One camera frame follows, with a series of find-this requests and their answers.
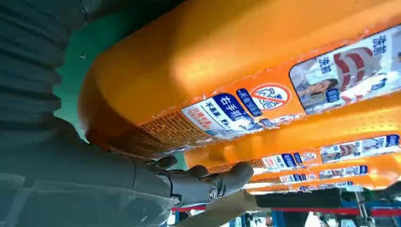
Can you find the black padded block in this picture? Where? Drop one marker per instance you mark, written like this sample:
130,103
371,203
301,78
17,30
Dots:
297,199

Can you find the blue metal shelf rack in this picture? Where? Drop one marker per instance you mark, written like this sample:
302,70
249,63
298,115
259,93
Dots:
278,221

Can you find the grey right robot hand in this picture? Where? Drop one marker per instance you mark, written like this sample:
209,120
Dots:
78,181

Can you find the ribbed grey right robot arm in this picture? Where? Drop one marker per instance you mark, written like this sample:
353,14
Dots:
28,62

